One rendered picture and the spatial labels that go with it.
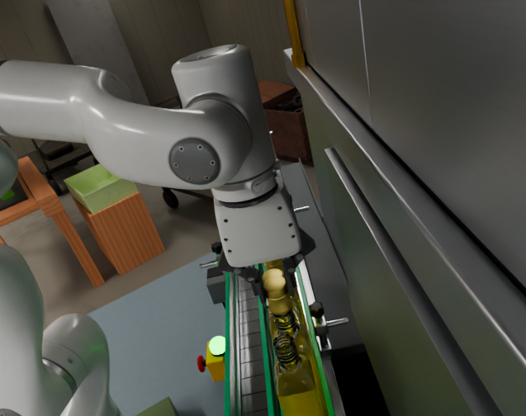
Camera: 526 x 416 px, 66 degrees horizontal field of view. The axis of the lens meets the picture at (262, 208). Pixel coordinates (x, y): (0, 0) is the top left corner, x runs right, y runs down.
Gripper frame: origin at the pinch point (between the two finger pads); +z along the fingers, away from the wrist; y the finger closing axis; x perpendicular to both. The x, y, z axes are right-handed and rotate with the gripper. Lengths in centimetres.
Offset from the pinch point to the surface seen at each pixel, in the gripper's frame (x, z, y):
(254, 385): -8.3, 31.5, 10.2
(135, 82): -663, 71, 196
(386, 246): 13.2, -12.5, -12.6
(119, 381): -43, 62, 60
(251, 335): -21.5, 31.4, 10.4
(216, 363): -21.1, 37.6, 20.3
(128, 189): -231, 76, 108
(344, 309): -23.0, 31.4, -11.5
